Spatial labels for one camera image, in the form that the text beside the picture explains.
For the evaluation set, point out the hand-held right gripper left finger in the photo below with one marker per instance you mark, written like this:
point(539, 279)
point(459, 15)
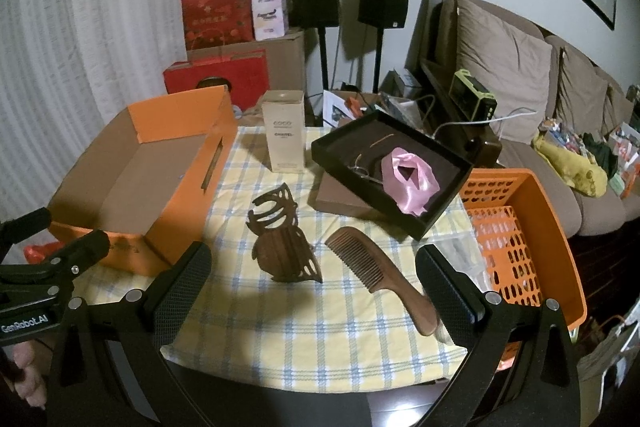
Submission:
point(186, 284)

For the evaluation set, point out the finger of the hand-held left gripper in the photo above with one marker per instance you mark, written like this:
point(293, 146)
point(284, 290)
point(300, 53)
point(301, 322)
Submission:
point(30, 227)
point(90, 247)

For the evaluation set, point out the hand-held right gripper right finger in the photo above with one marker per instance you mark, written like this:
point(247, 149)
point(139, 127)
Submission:
point(447, 294)

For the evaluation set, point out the orange cardboard box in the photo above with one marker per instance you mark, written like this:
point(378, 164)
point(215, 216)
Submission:
point(170, 207)

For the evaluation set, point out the wooden comb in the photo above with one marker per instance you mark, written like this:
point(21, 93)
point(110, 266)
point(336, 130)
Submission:
point(372, 263)

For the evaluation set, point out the carved wooden ornament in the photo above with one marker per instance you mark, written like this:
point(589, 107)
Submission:
point(285, 247)

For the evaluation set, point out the beige perfume box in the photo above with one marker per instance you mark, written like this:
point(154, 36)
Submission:
point(285, 137)

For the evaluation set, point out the person's left hand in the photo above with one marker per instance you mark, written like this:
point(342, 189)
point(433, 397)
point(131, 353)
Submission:
point(30, 372)

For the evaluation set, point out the red plastic bag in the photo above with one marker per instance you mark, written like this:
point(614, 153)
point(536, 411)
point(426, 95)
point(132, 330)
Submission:
point(42, 253)

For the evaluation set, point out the clear plastic bag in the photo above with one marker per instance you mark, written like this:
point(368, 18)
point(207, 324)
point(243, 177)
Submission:
point(465, 257)

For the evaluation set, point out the pink satin ribbon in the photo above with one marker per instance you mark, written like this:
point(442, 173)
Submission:
point(415, 187)

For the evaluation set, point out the yellow checkered tablecloth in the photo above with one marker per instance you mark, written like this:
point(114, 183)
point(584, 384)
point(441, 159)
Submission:
point(300, 332)

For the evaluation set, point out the orange plastic basket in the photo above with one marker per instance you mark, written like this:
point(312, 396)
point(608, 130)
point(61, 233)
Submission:
point(545, 217)

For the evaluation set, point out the dark wooden side cabinet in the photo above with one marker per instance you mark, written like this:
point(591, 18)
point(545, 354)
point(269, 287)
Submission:
point(475, 147)

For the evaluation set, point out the brown sofa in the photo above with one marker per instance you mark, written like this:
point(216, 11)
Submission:
point(550, 177)

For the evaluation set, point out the white paper bag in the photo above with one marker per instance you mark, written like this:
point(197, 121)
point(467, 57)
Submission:
point(605, 347)

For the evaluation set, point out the white curtain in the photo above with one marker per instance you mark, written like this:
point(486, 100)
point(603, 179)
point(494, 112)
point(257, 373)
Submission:
point(75, 57)

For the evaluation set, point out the yellow plush toy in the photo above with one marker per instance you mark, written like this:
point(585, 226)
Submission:
point(575, 167)

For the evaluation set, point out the green portable radio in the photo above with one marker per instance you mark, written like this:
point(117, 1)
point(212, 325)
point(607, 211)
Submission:
point(472, 97)

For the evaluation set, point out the orange tool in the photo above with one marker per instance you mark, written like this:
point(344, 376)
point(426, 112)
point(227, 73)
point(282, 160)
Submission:
point(356, 106)

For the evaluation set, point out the red gift box oval label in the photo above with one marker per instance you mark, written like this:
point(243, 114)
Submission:
point(240, 74)

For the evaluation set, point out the white printed leaflet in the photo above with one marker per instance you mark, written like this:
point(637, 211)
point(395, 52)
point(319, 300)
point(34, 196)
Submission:
point(334, 107)

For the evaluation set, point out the pile of colourful packets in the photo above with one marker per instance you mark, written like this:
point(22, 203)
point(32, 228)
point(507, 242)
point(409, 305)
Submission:
point(620, 147)

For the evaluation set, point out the large beige cushion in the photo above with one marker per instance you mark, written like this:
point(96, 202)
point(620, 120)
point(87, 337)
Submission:
point(500, 62)

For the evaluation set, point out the large brown cardboard box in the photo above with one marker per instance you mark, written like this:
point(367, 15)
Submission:
point(287, 62)

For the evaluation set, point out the white purple small box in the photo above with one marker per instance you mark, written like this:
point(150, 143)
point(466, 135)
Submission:
point(270, 14)

